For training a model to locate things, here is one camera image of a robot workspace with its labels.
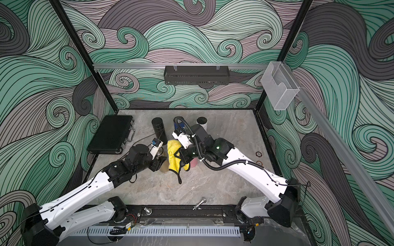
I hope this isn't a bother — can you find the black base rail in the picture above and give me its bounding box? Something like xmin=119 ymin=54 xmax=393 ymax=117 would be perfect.
xmin=61 ymin=204 xmax=305 ymax=225

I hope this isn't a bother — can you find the clear plastic wall holder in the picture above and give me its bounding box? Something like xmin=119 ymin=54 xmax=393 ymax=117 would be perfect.
xmin=260 ymin=61 xmax=300 ymax=111

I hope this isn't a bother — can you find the white thermos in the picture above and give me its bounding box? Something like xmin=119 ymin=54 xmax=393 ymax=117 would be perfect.
xmin=197 ymin=117 xmax=207 ymax=131

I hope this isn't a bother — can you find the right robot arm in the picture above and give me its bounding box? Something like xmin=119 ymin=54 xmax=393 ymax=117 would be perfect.
xmin=172 ymin=125 xmax=301 ymax=228

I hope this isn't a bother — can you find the blue thermos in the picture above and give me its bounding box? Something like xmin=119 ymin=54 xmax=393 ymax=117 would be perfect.
xmin=173 ymin=116 xmax=185 ymax=132

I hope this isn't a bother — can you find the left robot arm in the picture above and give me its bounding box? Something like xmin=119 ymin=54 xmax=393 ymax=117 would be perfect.
xmin=21 ymin=144 xmax=167 ymax=246

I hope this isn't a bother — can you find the black thermos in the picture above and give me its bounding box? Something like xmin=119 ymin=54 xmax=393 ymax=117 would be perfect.
xmin=151 ymin=117 xmax=168 ymax=145

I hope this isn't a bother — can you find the black wall shelf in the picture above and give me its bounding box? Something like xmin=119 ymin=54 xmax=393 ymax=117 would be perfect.
xmin=164 ymin=65 xmax=230 ymax=85

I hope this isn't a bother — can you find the yellow cleaning cloth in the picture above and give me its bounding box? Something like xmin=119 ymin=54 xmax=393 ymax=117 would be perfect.
xmin=167 ymin=140 xmax=190 ymax=185

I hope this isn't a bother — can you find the gold thermos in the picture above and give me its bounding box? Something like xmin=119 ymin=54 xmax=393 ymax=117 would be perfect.
xmin=160 ymin=146 xmax=169 ymax=173

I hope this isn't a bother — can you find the black case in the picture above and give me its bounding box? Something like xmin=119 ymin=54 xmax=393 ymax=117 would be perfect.
xmin=87 ymin=115 xmax=134 ymax=154

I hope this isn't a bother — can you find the pink thermos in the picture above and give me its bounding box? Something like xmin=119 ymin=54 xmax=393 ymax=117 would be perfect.
xmin=190 ymin=158 xmax=199 ymax=168

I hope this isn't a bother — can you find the white slotted cable duct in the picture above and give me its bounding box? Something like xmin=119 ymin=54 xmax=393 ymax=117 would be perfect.
xmin=72 ymin=225 xmax=241 ymax=237

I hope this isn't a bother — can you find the silver bolt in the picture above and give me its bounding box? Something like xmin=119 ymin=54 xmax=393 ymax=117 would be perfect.
xmin=193 ymin=197 xmax=207 ymax=210

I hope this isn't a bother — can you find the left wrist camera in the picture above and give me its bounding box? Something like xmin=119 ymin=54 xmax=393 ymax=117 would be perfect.
xmin=149 ymin=138 xmax=164 ymax=159

